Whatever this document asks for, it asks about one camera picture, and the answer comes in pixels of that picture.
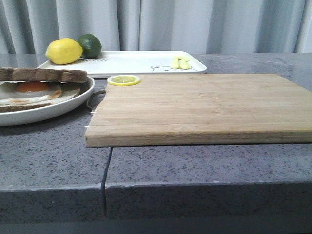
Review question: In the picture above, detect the white round plate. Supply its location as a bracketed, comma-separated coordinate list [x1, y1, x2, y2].
[0, 77, 95, 127]

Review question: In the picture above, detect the white bread slice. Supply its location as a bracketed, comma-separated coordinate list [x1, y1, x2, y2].
[0, 68, 88, 83]

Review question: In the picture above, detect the white rectangular tray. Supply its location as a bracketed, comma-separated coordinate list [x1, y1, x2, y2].
[39, 51, 207, 78]

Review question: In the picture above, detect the bottom bread slice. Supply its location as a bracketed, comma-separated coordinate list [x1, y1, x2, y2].
[0, 85, 81, 113]

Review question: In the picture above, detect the wooden cutting board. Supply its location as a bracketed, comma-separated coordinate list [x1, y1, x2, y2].
[85, 74, 312, 147]

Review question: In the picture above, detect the lemon slice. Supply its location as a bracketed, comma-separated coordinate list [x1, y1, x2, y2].
[107, 75, 141, 86]

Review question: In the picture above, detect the light yellow plastic fork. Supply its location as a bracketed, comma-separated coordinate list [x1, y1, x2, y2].
[171, 56, 180, 69]

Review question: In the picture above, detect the light yellow plastic knife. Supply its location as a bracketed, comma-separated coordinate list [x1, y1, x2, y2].
[178, 56, 190, 70]

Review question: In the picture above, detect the green lime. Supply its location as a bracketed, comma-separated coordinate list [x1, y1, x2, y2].
[78, 34, 102, 59]

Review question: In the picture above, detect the yellow lemon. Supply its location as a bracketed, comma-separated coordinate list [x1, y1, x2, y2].
[45, 38, 83, 65]

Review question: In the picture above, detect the fried egg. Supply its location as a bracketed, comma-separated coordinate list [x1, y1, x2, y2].
[0, 81, 62, 106]

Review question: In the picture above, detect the grey curtain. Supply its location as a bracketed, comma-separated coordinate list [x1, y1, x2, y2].
[0, 0, 312, 54]

